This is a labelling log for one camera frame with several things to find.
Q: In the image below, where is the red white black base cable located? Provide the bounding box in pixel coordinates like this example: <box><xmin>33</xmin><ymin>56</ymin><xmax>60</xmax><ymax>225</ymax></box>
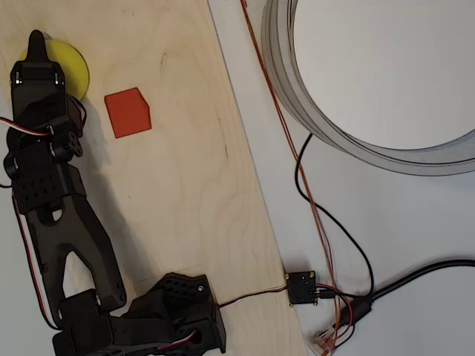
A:
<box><xmin>217</xmin><ymin>283</ymin><xmax>290</xmax><ymax>309</ymax></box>

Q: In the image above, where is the red white black arm cable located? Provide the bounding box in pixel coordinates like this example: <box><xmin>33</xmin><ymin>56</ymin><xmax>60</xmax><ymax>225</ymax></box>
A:
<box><xmin>12</xmin><ymin>192</ymin><xmax>62</xmax><ymax>332</ymax></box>

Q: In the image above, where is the red white black gripper cable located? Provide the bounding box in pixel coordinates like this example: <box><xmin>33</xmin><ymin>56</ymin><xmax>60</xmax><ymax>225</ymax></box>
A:
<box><xmin>0</xmin><ymin>116</ymin><xmax>53</xmax><ymax>139</ymax></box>

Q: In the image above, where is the thin orange wire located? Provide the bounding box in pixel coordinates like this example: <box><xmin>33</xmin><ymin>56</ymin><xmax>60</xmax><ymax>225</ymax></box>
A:
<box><xmin>243</xmin><ymin>0</ymin><xmax>348</xmax><ymax>352</ymax></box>
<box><xmin>239</xmin><ymin>0</ymin><xmax>344</xmax><ymax>352</ymax></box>

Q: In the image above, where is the small black controller board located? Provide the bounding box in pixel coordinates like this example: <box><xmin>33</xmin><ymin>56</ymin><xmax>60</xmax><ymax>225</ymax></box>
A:
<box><xmin>284</xmin><ymin>270</ymin><xmax>318</xmax><ymax>308</ymax></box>

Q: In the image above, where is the small white connector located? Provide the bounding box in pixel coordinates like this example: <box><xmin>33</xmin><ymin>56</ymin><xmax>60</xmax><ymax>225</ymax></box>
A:
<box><xmin>312</xmin><ymin>328</ymin><xmax>338</xmax><ymax>356</ymax></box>

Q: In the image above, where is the thin black cable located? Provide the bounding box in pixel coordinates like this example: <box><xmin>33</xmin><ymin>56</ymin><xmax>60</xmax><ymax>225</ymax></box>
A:
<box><xmin>295</xmin><ymin>133</ymin><xmax>375</xmax><ymax>302</ymax></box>

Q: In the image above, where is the thick black cable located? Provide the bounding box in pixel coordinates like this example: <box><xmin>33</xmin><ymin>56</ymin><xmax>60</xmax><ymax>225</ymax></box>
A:
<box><xmin>333</xmin><ymin>259</ymin><xmax>475</xmax><ymax>329</ymax></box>

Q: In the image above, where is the grey round lamp shade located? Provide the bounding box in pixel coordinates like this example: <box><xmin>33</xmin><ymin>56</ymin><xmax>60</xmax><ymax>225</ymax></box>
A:
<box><xmin>261</xmin><ymin>0</ymin><xmax>475</xmax><ymax>177</ymax></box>

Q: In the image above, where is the yellow round sponge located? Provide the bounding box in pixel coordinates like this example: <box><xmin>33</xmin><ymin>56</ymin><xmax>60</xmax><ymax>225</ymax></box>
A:
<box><xmin>18</xmin><ymin>35</ymin><xmax>91</xmax><ymax>102</ymax></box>

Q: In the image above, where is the light plywood board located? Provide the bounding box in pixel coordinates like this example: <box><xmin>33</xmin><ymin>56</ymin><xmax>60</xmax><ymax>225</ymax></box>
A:
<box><xmin>0</xmin><ymin>0</ymin><xmax>309</xmax><ymax>356</ymax></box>

